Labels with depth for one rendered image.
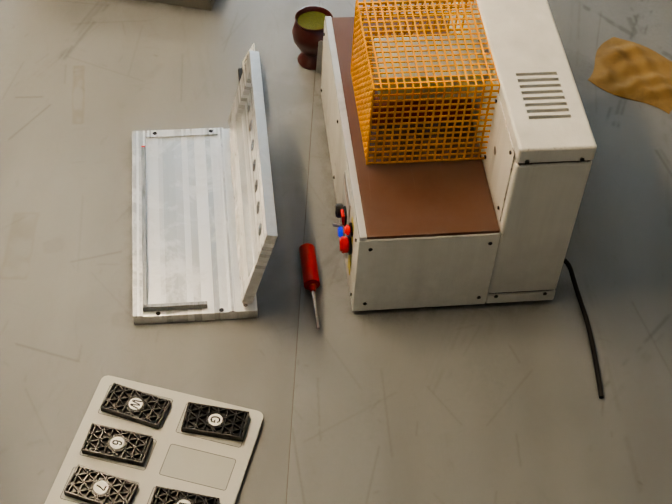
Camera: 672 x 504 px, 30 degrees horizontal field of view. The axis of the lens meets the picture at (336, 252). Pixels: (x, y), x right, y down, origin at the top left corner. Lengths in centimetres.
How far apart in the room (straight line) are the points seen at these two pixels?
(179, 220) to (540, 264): 64
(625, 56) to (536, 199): 77
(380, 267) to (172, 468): 46
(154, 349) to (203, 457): 23
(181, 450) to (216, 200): 52
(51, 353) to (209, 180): 45
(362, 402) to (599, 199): 64
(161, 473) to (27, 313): 40
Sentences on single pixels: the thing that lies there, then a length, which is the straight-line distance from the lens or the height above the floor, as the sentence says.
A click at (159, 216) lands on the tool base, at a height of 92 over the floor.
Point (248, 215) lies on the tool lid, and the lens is 215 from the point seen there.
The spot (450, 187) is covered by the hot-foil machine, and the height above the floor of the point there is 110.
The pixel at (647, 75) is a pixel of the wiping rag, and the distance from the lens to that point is 266.
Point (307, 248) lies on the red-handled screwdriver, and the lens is 218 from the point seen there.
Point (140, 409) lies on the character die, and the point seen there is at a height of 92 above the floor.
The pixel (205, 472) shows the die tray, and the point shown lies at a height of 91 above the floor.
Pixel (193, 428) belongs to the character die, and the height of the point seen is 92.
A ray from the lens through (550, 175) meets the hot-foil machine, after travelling 195.
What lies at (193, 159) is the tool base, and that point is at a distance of 234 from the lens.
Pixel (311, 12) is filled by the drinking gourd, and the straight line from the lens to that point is 253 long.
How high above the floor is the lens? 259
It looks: 49 degrees down
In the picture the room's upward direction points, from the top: 4 degrees clockwise
